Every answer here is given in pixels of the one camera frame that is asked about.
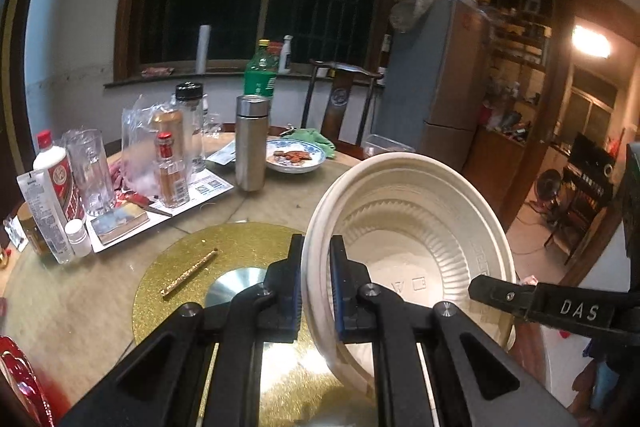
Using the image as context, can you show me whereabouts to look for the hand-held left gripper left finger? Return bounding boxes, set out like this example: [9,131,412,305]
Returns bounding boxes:
[60,233,307,427]

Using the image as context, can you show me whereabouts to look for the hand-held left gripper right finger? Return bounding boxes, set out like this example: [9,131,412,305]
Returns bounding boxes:
[329,234,581,427]

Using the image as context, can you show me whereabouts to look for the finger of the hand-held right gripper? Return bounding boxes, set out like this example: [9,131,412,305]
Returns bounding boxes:
[468,274,613,338]

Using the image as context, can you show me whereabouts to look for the large beige ribbed plastic bowl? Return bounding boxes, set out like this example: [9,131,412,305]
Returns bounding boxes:
[301,152,517,400]

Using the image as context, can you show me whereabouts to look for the silver turntable centre disc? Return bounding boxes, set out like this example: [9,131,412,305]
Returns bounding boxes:
[204,267,271,308]

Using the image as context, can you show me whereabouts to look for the black equipment rack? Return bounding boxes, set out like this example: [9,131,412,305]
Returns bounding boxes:
[550,132,618,248]

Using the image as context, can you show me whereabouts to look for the floor fan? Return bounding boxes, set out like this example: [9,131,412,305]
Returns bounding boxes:
[535,169,563,208]

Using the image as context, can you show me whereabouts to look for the gold glitter stick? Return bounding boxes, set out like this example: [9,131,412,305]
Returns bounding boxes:
[160,248,219,300]

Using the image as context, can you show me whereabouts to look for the gold glitter turntable mat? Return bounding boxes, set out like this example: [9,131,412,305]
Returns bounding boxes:
[132,222,517,427]

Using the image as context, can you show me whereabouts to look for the blue patterned white plate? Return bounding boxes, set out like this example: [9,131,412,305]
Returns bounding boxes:
[265,141,327,174]

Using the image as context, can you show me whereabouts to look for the large printed paper sheet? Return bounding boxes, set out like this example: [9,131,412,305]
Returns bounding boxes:
[85,169,236,255]

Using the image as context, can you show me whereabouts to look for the reddish cooked food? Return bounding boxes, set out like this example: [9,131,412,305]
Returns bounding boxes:
[270,149,311,168]

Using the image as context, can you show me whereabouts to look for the clear plastic food container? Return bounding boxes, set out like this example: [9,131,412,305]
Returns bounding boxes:
[361,133,416,162]

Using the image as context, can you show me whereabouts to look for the stainless steel thermos flask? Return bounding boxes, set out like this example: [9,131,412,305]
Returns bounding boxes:
[235,95,271,192]

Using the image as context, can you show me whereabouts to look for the small printed paper packet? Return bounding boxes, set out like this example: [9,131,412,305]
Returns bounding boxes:
[206,142,238,166]

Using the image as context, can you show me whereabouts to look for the green cloth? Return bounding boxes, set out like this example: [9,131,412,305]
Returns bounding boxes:
[289,128,340,158]

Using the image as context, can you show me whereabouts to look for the small red-capped liquor bottle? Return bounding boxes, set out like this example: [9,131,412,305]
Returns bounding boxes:
[156,132,190,208]

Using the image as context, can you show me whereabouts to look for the worn hardcover book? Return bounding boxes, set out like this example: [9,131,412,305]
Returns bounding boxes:
[91,202,151,245]

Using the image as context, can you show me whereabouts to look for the red snack wrappers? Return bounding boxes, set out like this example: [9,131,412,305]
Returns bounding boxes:
[109,157,151,208]

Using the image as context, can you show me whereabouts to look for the glowing lamp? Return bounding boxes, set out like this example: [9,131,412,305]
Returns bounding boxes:
[572,24,612,60]

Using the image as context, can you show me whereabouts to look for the dark wooden chair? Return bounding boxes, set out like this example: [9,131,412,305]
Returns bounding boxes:
[300,59,386,148]

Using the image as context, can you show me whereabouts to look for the clear plastic bag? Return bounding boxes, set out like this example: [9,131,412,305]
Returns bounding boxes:
[121,96,201,202]

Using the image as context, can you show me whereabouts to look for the gold drink can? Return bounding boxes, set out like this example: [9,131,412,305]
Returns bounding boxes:
[152,109,185,142]

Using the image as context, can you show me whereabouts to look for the small white pill bottle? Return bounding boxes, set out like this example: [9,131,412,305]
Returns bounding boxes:
[64,219,93,258]

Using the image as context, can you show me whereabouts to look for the black-lidded glass bottle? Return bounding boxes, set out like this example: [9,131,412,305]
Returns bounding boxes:
[174,82,207,172]

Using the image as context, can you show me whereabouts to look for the green plastic soda bottle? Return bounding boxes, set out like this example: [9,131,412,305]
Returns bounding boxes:
[243,39,279,100]

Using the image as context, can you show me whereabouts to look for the cluttered wooden shelf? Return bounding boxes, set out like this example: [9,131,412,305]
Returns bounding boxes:
[480,0,556,72]

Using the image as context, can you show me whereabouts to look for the grey refrigerator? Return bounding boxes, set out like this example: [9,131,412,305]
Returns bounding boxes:
[372,0,493,158]

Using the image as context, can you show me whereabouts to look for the clear glass beer mug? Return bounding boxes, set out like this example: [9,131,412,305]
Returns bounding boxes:
[63,129,117,218]

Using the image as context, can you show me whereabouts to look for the white plastic bottle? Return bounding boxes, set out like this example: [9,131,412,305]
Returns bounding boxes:
[278,35,294,74]

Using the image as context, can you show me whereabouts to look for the white printed pouch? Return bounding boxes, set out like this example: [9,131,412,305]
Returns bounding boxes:
[16,171,76,265]

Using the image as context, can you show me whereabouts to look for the brown jar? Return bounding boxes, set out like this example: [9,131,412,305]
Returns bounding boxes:
[17,202,51,256]

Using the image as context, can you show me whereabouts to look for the white paper roll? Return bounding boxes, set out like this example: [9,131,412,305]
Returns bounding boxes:
[196,25,211,74]

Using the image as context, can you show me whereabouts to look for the white red-labelled liquor bottle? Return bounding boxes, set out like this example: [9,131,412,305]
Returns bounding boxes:
[32,130,86,228]

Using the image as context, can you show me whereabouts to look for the red glossy packet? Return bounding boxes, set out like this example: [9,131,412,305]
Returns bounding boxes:
[0,334,51,427]

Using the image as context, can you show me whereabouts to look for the small printed card packet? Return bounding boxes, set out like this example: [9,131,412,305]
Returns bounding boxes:
[2,214,28,253]

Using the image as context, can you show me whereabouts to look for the grey cloth bundle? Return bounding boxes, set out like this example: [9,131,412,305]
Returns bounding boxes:
[390,0,436,32]

